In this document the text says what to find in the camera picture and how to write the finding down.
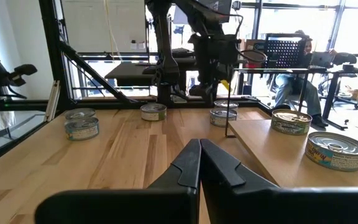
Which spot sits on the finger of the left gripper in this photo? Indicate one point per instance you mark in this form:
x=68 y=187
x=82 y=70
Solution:
x=213 y=93
x=198 y=90

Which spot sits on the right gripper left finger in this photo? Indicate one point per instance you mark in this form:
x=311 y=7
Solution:
x=135 y=205

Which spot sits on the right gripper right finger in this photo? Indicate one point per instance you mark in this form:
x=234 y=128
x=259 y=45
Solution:
x=275 y=205

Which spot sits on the dark blue tuna can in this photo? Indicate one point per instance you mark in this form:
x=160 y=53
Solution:
x=153 y=112
x=225 y=104

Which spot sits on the blue yellowfin tuna can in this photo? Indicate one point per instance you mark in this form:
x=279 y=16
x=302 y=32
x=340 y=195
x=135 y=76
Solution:
x=223 y=117
x=336 y=152
x=82 y=129

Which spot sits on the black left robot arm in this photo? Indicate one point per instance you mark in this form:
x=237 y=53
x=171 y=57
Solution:
x=166 y=46

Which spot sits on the brown cardboard box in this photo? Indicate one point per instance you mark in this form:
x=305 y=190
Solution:
x=255 y=45

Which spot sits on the small red box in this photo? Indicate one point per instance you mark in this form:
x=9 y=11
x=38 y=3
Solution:
x=254 y=64

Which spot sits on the black mesh office chair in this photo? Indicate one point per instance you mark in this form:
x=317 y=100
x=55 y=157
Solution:
x=284 y=51

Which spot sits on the person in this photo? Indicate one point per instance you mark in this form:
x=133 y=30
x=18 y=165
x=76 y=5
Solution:
x=294 y=84

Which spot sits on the grey laptop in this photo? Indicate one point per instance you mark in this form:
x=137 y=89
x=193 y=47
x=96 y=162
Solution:
x=322 y=59

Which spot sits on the white whiteboard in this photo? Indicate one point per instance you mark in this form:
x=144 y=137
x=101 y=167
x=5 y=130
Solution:
x=104 y=25

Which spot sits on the black standing desk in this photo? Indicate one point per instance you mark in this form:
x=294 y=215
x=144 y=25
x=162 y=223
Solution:
x=334 y=93

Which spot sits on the silver aluminium bracket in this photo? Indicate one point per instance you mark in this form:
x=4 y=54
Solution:
x=52 y=99

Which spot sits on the black aluminium rig frame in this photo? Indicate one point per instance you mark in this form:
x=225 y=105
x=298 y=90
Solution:
x=51 y=46

